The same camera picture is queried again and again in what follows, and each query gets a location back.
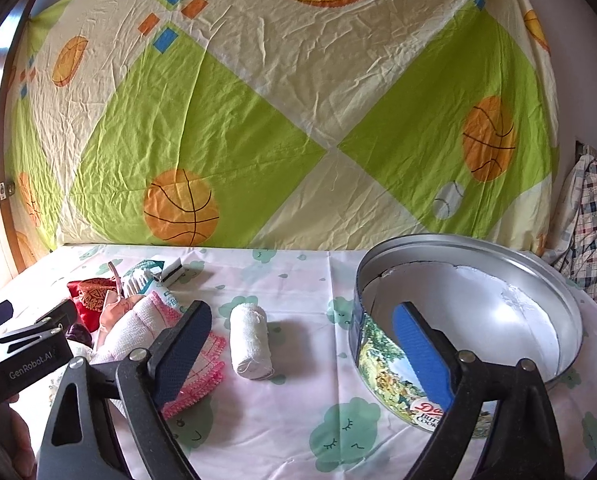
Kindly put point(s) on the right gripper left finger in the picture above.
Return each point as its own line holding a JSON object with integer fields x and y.
{"x": 80, "y": 440}

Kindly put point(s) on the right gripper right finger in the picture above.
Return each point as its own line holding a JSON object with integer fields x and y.
{"x": 523, "y": 442}

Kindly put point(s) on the red embroidered drawstring pouch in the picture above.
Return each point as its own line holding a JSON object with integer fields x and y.
{"x": 88, "y": 296}

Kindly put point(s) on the white pink-edged cloth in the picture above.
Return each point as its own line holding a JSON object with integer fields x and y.
{"x": 139, "y": 327}

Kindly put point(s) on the cotton swab packet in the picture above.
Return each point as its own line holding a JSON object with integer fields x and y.
{"x": 143, "y": 279}

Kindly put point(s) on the white gauze bandage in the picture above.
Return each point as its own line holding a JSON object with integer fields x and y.
{"x": 249, "y": 343}

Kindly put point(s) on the purple scrunchie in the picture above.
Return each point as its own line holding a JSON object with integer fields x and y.
{"x": 79, "y": 333}

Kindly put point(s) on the pink fabric pouch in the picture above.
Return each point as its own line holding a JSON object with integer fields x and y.
{"x": 116, "y": 305}

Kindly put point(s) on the white sponge block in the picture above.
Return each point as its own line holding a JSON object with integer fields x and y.
{"x": 172, "y": 273}

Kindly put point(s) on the person's left hand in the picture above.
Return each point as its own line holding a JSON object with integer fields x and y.
{"x": 24, "y": 459}

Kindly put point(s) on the round cookie tin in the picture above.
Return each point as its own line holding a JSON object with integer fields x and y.
{"x": 500, "y": 304}

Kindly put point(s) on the plaid fabric pile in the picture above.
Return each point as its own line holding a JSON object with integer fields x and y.
{"x": 571, "y": 247}

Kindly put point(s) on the sports print hanging sheet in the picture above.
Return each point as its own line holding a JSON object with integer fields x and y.
{"x": 270, "y": 124}

